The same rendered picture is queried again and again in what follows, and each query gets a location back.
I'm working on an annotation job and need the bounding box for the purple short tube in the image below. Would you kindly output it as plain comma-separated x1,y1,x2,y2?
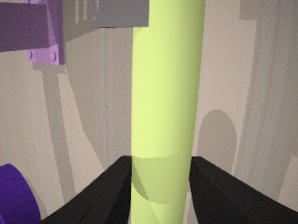
0,164,41,224

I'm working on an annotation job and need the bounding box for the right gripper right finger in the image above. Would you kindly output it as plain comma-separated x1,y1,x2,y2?
189,156,298,224

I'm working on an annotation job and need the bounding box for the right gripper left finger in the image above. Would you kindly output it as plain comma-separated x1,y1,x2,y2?
37,156,132,224

